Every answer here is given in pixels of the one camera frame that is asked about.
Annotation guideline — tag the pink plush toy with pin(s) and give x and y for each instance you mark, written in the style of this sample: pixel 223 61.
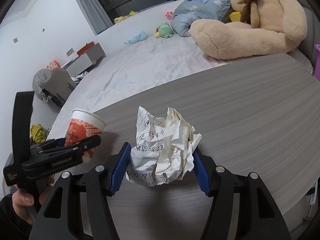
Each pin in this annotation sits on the pink plush toy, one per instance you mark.
pixel 170 15

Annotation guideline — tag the grey upholstered chair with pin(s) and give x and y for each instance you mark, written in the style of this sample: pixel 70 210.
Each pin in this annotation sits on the grey upholstered chair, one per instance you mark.
pixel 59 85

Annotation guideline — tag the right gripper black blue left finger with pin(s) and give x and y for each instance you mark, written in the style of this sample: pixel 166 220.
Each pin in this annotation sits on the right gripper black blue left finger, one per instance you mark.
pixel 60 216

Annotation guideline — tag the grey floating desk drawer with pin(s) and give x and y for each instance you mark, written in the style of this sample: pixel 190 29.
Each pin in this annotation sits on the grey floating desk drawer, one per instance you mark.
pixel 88 58

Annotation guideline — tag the green frog plush toy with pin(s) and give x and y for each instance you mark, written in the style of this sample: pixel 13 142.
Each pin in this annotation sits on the green frog plush toy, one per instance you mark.
pixel 164 31

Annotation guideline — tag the red box on desk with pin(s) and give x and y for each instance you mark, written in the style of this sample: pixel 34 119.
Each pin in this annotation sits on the red box on desk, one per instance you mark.
pixel 85 48

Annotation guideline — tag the large beige teddy bear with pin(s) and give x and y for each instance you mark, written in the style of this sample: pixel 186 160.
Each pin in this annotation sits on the large beige teddy bear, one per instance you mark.
pixel 266 27

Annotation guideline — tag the bed with checked sheet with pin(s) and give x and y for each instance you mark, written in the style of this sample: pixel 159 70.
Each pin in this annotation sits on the bed with checked sheet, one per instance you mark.
pixel 129 69

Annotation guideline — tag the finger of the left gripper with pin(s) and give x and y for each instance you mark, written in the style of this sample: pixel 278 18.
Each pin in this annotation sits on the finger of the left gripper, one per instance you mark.
pixel 49 144
pixel 86 146

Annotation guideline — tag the light blue plush toy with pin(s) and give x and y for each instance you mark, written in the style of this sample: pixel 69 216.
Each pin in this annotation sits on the light blue plush toy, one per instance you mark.
pixel 137 38

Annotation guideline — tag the yellow plush on windowsill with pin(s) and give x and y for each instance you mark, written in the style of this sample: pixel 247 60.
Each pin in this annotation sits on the yellow plush on windowsill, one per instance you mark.
pixel 121 18

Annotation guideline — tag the grey blue folded duvet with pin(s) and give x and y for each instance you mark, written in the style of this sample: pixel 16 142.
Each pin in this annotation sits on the grey blue folded duvet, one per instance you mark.
pixel 189 11

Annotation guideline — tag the white paper ball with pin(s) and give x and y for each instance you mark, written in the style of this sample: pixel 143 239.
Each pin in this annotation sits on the white paper ball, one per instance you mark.
pixel 164 149

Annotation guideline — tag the person's left hand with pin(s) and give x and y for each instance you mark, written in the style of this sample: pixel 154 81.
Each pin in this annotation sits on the person's left hand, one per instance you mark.
pixel 22 200

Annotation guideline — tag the grey clothes on chair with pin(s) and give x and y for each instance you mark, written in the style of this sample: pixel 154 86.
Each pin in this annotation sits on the grey clothes on chair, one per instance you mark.
pixel 41 76

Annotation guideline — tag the yellow plastic bag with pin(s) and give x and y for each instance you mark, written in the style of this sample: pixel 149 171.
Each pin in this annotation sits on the yellow plastic bag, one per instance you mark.
pixel 38 133

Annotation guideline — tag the red white paper cup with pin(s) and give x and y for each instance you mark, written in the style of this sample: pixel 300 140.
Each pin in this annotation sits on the red white paper cup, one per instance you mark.
pixel 83 125

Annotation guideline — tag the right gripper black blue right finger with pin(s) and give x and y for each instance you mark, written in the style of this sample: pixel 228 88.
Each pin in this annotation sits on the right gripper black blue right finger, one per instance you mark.
pixel 259 216

